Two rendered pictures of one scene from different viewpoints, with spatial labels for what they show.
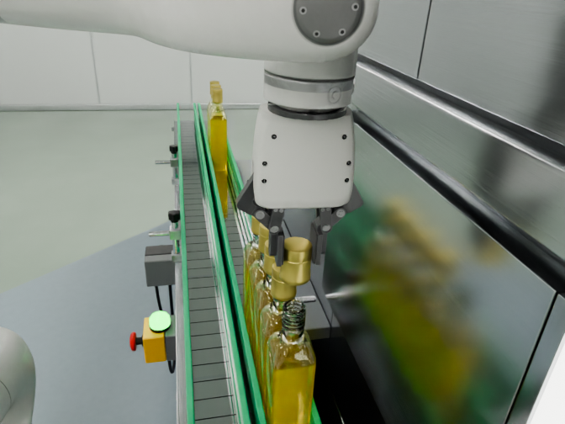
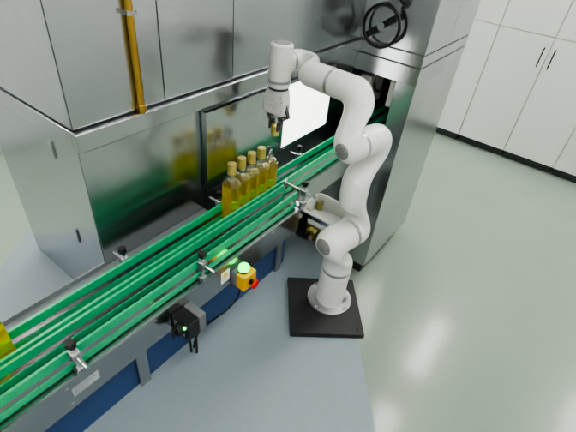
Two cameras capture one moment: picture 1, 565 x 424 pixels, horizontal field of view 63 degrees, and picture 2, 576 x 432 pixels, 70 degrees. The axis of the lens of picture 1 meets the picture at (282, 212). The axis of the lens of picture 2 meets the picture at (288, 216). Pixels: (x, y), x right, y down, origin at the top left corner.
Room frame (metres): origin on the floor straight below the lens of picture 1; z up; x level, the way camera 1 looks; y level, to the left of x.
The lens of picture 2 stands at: (1.42, 1.15, 2.14)
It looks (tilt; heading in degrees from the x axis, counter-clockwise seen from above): 38 degrees down; 226
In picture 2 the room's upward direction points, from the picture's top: 7 degrees clockwise
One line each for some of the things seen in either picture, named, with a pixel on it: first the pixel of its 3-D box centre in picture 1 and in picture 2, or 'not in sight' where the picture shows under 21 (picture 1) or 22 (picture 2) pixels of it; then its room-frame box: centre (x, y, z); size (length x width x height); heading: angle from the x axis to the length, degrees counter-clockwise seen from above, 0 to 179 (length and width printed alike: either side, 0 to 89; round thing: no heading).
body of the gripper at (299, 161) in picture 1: (303, 151); (277, 99); (0.44, -0.02, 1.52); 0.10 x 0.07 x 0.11; 99
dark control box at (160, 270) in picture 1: (161, 265); (189, 321); (1.03, 0.32, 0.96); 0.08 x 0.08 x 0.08; 13
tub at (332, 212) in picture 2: not in sight; (327, 216); (0.22, 0.16, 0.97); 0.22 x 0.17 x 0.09; 103
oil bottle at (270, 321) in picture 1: (279, 363); (259, 183); (0.51, -0.01, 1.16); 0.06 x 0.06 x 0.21; 12
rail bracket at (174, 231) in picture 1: (165, 237); (207, 270); (0.93, 0.27, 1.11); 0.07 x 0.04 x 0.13; 103
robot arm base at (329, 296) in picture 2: not in sight; (332, 284); (0.42, 0.42, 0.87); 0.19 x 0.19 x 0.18
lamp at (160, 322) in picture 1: (159, 320); (243, 267); (0.76, 0.25, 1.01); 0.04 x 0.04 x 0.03
